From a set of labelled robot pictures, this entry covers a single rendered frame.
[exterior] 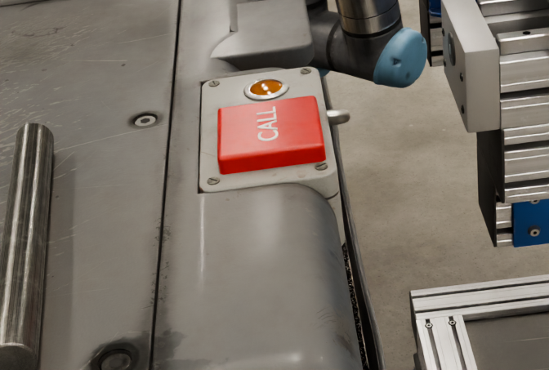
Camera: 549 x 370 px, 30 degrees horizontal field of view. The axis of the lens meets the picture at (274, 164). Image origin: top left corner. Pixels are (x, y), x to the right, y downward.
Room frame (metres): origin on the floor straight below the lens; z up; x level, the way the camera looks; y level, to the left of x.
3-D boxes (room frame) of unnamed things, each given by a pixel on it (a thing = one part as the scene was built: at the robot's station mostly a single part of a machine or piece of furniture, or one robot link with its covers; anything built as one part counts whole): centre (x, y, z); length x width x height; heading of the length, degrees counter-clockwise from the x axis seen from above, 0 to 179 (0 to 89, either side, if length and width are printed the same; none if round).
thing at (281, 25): (0.68, 0.00, 1.24); 0.09 x 0.08 x 0.03; 178
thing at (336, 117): (1.52, -0.10, 0.69); 0.08 x 0.03 x 0.03; 88
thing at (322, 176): (0.54, 0.00, 1.23); 0.13 x 0.08 x 0.05; 178
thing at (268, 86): (0.58, 0.00, 1.26); 0.02 x 0.02 x 0.01
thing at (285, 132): (0.51, 0.00, 1.26); 0.06 x 0.06 x 0.02; 88
